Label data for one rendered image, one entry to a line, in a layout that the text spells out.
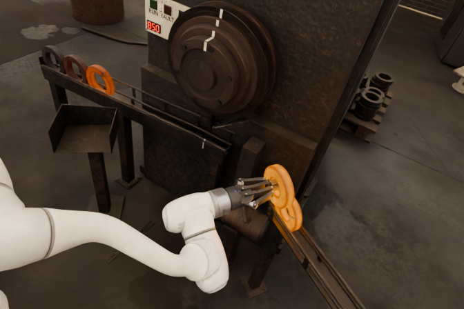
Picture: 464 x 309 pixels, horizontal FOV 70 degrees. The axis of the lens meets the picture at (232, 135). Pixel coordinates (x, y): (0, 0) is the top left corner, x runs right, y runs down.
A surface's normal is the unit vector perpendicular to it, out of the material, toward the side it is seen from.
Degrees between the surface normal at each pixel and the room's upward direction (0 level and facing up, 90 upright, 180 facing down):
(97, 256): 1
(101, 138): 5
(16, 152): 1
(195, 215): 29
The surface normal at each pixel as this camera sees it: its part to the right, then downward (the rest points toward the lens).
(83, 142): 0.07, -0.74
